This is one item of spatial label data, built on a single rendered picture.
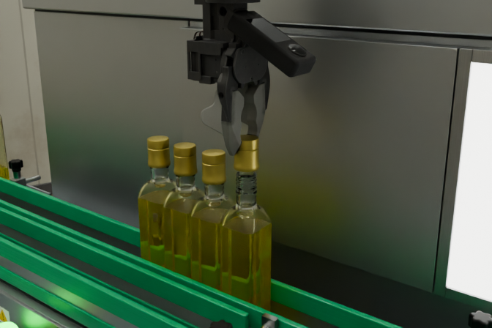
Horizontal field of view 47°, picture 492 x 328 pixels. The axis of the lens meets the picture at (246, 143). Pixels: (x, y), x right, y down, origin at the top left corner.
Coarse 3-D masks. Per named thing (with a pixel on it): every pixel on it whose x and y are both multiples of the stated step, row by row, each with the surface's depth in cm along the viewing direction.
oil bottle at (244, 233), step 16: (256, 208) 80; (224, 224) 80; (240, 224) 78; (256, 224) 78; (224, 240) 81; (240, 240) 79; (256, 240) 79; (224, 256) 81; (240, 256) 80; (256, 256) 80; (224, 272) 82; (240, 272) 80; (256, 272) 80; (224, 288) 83; (240, 288) 81; (256, 288) 81; (256, 304) 82
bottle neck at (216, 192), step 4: (204, 184) 83; (208, 184) 82; (216, 184) 82; (220, 184) 82; (204, 188) 83; (208, 188) 82; (212, 188) 82; (216, 188) 82; (220, 188) 82; (208, 192) 82; (212, 192) 82; (216, 192) 82; (220, 192) 82; (204, 196) 83; (208, 196) 83; (212, 196) 82; (216, 196) 82; (220, 196) 83; (224, 196) 84
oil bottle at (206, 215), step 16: (192, 208) 84; (208, 208) 82; (224, 208) 82; (192, 224) 84; (208, 224) 82; (192, 240) 85; (208, 240) 83; (192, 256) 86; (208, 256) 83; (192, 272) 86; (208, 272) 84
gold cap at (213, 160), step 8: (208, 152) 82; (216, 152) 82; (224, 152) 82; (208, 160) 81; (216, 160) 80; (224, 160) 81; (208, 168) 81; (216, 168) 81; (224, 168) 82; (208, 176) 81; (216, 176) 81; (224, 176) 82
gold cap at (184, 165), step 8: (176, 144) 85; (184, 144) 85; (192, 144) 85; (176, 152) 84; (184, 152) 84; (192, 152) 84; (176, 160) 85; (184, 160) 84; (192, 160) 85; (176, 168) 85; (184, 168) 85; (192, 168) 85
